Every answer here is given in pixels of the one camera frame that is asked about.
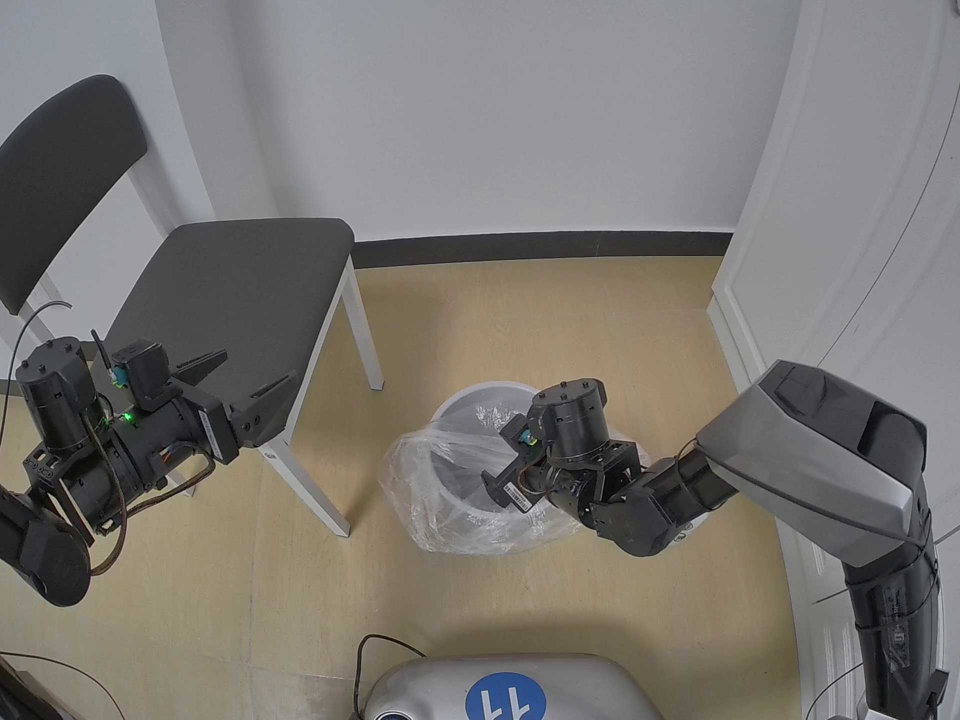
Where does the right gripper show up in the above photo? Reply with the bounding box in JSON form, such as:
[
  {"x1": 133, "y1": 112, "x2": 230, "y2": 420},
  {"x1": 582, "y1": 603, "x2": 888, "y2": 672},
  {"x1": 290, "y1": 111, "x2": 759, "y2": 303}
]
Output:
[{"x1": 480, "y1": 454, "x2": 553, "y2": 514}]

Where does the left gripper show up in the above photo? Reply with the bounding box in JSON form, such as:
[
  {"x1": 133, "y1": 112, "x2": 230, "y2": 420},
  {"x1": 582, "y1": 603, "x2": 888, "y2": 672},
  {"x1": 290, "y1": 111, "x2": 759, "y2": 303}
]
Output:
[{"x1": 93, "y1": 349, "x2": 298, "y2": 519}]

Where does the clear plastic bag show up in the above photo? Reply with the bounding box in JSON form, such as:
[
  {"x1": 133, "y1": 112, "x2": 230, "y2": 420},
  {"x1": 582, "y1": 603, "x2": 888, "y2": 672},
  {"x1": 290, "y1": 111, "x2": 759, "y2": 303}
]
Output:
[{"x1": 386, "y1": 394, "x2": 586, "y2": 555}]

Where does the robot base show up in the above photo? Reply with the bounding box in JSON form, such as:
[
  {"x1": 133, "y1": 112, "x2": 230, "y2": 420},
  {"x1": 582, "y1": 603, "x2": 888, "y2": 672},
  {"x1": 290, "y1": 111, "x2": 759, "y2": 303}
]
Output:
[{"x1": 365, "y1": 653, "x2": 665, "y2": 720}]

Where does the white trash bin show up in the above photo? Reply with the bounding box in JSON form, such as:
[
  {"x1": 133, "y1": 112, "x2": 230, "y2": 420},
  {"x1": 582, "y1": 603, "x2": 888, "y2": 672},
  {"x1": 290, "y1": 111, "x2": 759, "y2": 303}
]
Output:
[{"x1": 431, "y1": 379, "x2": 594, "y2": 546}]

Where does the grey chair with white legs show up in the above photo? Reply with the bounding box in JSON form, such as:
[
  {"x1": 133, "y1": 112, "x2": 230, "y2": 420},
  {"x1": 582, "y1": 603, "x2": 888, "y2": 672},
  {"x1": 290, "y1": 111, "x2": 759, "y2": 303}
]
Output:
[{"x1": 0, "y1": 74, "x2": 385, "y2": 537}]

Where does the white wardrobe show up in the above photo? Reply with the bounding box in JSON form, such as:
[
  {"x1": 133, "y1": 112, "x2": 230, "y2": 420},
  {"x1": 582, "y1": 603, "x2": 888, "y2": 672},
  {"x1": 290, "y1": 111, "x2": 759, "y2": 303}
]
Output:
[{"x1": 708, "y1": 0, "x2": 960, "y2": 720}]

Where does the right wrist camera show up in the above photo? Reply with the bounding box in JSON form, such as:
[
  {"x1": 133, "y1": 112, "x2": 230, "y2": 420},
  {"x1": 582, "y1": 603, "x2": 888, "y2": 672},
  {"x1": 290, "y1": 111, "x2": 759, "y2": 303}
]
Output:
[{"x1": 501, "y1": 411, "x2": 545, "y2": 454}]

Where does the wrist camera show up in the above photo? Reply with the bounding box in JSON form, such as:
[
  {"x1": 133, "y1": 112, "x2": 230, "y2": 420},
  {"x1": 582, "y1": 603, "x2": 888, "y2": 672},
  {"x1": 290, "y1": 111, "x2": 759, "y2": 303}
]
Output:
[
  {"x1": 501, "y1": 411, "x2": 545, "y2": 454},
  {"x1": 108, "y1": 336, "x2": 175, "y2": 412}
]

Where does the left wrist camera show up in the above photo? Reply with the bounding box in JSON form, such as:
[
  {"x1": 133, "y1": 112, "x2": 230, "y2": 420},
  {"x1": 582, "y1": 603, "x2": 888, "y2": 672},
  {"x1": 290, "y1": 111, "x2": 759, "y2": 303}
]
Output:
[{"x1": 108, "y1": 336, "x2": 175, "y2": 412}]

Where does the black cable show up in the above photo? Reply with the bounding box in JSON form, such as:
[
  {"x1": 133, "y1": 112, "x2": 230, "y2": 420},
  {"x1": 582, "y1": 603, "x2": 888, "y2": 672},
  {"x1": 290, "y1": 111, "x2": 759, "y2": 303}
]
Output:
[{"x1": 351, "y1": 633, "x2": 429, "y2": 720}]

